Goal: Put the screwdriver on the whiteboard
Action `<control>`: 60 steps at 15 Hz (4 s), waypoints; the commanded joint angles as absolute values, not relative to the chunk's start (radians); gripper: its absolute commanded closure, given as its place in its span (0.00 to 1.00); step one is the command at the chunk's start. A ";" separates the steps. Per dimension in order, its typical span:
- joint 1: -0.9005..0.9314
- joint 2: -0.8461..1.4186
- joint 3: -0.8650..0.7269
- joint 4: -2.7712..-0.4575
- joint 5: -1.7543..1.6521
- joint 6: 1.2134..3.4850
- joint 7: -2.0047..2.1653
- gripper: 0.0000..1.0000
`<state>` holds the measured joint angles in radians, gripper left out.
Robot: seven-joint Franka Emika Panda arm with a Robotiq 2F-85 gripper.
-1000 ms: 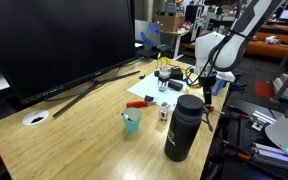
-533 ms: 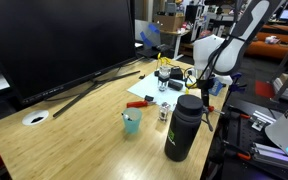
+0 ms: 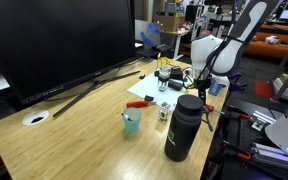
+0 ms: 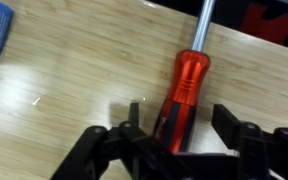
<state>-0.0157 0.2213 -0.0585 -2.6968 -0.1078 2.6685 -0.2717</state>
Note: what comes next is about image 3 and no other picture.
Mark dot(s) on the yellow T-handle hex key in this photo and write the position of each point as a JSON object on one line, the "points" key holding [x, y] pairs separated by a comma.
{"points": [[162, 60]]}

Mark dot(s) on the white desk cable grommet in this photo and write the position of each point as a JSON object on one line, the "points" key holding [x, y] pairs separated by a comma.
{"points": [[35, 117]]}

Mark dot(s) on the orange sofa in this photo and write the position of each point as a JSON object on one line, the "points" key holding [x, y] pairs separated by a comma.
{"points": [[270, 41]]}

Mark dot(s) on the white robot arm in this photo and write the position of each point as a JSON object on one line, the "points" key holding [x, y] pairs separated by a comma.
{"points": [[221, 57]]}

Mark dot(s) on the clear plastic block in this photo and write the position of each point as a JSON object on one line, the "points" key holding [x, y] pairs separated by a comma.
{"points": [[163, 77]]}

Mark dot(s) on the cardboard box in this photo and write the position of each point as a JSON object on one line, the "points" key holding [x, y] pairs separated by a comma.
{"points": [[169, 23]]}

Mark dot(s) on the small red-handled screwdriver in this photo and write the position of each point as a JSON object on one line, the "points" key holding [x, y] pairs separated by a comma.
{"points": [[138, 104]]}

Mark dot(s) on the white blue-labelled plastic bottle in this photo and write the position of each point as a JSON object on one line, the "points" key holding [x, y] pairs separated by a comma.
{"points": [[215, 88]]}

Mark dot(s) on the black computer monitor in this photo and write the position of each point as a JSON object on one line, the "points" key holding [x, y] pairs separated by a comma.
{"points": [[50, 46]]}

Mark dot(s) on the black Nvidia water bottle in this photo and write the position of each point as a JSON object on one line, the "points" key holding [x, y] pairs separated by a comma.
{"points": [[185, 122]]}

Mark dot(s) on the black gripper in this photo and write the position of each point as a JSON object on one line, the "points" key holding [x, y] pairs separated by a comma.
{"points": [[175, 80]]}

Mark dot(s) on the teal plastic cup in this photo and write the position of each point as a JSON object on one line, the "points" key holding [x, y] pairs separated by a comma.
{"points": [[132, 118]]}

